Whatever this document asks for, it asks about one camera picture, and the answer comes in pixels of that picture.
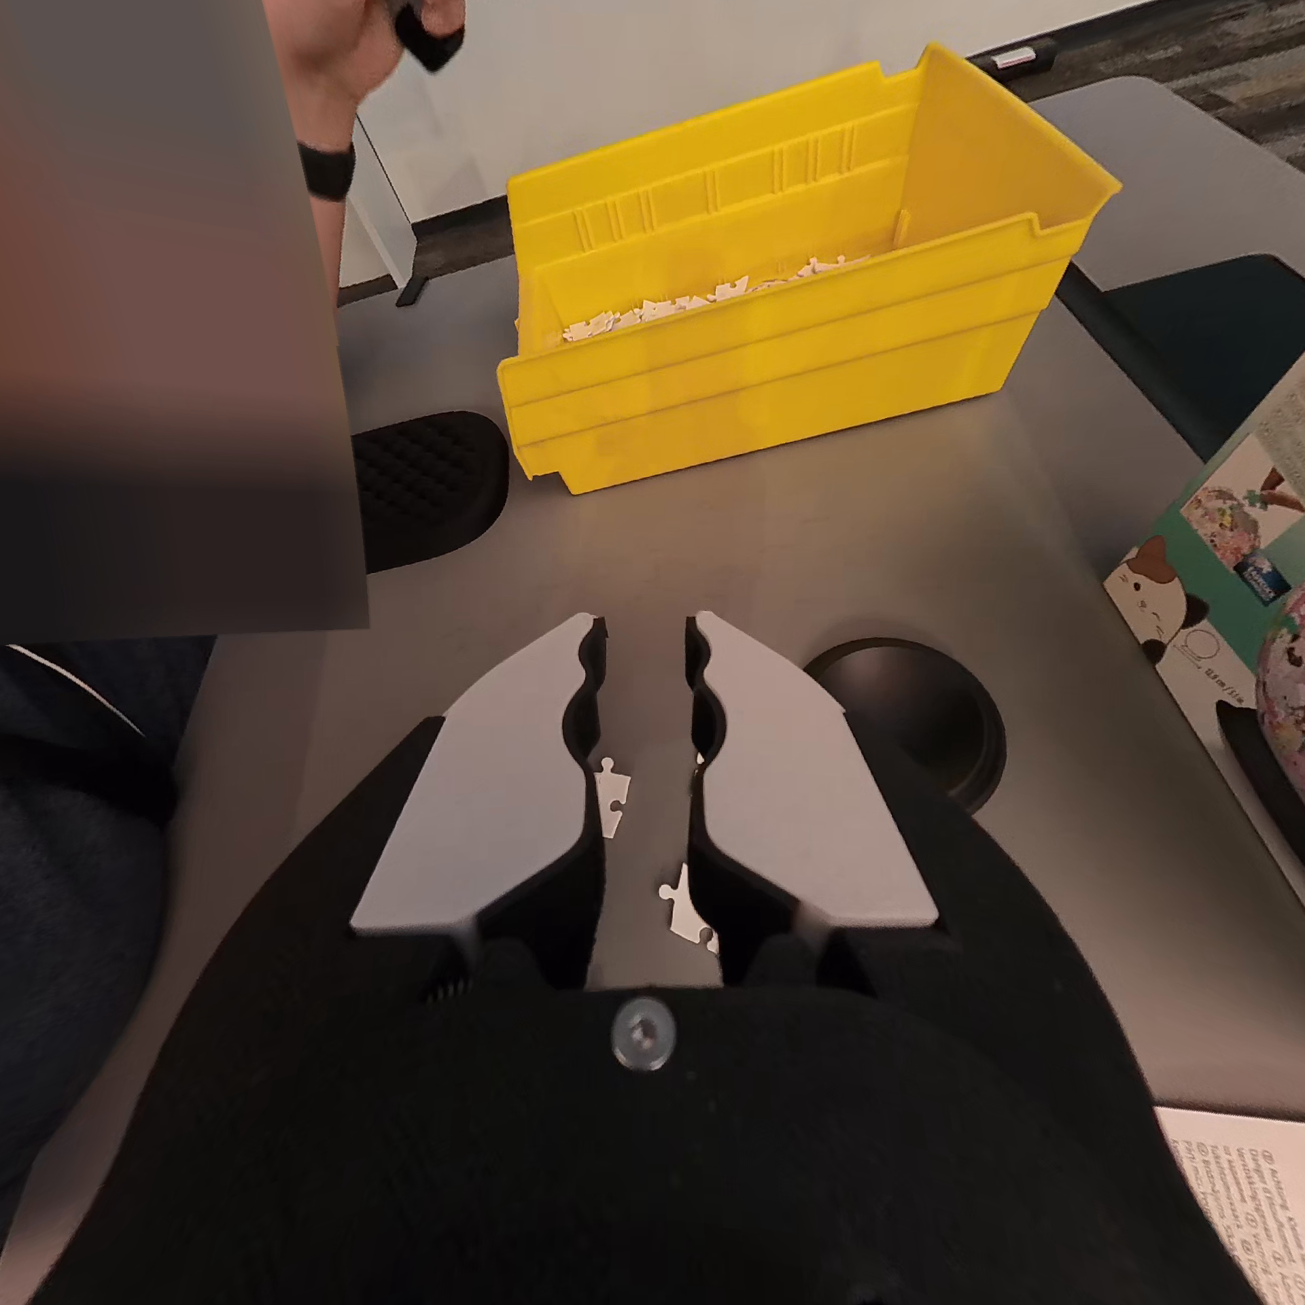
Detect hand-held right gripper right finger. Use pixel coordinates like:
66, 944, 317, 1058
685, 610, 943, 980

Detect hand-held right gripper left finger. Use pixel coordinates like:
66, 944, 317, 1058
351, 612, 609, 980

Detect pile of puzzle pieces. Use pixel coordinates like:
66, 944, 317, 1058
560, 254, 898, 343

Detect yellow plastic bin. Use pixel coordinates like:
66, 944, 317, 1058
498, 45, 1123, 497

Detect person's left forearm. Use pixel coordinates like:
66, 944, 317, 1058
310, 198, 352, 307

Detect colourful puzzle box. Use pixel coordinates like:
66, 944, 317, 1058
1106, 357, 1305, 898

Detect person's left hand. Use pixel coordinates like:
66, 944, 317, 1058
265, 0, 419, 147

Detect black wristband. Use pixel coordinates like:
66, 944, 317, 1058
296, 136, 360, 203

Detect black quilted pad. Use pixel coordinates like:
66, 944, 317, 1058
351, 413, 511, 576

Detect white printed leaflet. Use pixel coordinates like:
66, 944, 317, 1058
1157, 1107, 1305, 1305

